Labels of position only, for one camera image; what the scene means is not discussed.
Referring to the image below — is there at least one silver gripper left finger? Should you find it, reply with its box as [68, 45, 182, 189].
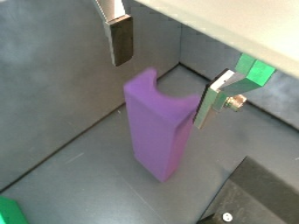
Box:
[92, 0, 133, 67]

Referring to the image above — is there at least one green shape sorter block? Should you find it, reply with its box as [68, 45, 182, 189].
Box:
[0, 196, 29, 224]

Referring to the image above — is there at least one purple arch block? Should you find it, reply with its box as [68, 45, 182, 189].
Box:
[124, 68, 200, 182]

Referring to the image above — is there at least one black curved fixture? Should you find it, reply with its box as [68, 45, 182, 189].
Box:
[196, 157, 299, 224]

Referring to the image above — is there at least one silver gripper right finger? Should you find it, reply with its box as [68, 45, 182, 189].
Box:
[193, 53, 276, 129]

